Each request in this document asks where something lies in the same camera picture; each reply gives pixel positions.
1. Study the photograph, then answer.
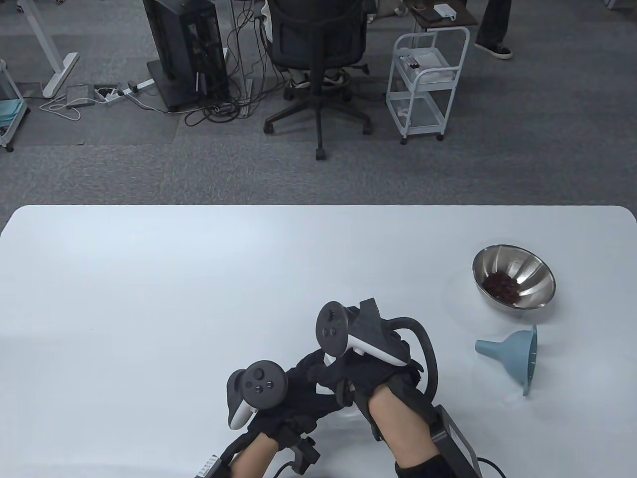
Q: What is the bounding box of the brown side table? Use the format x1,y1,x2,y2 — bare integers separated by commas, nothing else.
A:
403,0,478,30

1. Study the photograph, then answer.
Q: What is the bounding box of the person's right forearm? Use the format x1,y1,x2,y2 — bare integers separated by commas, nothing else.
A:
367,383,448,471

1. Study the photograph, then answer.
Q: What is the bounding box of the person's left hand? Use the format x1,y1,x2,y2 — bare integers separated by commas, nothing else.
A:
249,350,350,447

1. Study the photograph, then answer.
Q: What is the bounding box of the white desk leg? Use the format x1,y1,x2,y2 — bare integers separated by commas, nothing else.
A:
17,0,80,99

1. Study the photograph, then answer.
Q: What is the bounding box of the black office chair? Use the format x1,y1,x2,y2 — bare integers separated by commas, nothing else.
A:
263,0,374,161

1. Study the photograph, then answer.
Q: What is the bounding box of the white cart with teal tray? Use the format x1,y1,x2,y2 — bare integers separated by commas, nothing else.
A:
0,60,29,152

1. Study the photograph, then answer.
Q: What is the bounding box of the bundle of black cables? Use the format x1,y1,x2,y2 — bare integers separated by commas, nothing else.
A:
184,75,260,127

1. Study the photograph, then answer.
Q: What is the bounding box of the white power strip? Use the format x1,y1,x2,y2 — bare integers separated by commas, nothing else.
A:
95,78,155,103

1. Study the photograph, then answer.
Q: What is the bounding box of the steel mixing bowl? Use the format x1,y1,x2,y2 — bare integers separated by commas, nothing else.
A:
472,244,556,310

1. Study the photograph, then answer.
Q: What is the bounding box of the person's right hand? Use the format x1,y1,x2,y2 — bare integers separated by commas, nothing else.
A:
309,351,425,410

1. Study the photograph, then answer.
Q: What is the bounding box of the black and white controller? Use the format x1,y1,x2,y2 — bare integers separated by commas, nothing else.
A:
226,360,289,430
316,299,414,368

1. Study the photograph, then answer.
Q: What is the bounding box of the grey flat box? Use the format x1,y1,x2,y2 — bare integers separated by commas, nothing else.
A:
66,85,95,108

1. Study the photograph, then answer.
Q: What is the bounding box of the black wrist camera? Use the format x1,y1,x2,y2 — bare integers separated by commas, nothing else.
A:
286,433,320,475

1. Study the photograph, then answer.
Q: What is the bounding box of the white rolling cart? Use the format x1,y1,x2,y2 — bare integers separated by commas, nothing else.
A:
386,26,471,145

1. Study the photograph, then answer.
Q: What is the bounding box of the blue plastic funnel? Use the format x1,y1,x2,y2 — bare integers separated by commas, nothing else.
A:
475,325,538,397

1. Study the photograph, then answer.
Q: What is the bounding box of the black computer tower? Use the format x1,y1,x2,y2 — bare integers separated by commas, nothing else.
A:
142,0,232,113

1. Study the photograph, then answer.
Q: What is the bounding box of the thick black cable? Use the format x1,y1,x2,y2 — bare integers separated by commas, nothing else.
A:
393,317,439,401

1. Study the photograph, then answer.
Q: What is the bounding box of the pile of dark red cranberries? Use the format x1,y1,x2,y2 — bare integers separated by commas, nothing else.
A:
484,271,521,302

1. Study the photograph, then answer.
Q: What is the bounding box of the black forearm strap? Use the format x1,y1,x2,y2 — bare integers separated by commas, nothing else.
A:
395,451,473,478

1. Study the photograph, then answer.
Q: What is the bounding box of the white floor cable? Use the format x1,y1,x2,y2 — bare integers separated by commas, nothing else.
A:
40,96,83,121

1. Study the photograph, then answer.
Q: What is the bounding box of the person's left forearm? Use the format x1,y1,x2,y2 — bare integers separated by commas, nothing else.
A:
231,433,279,478

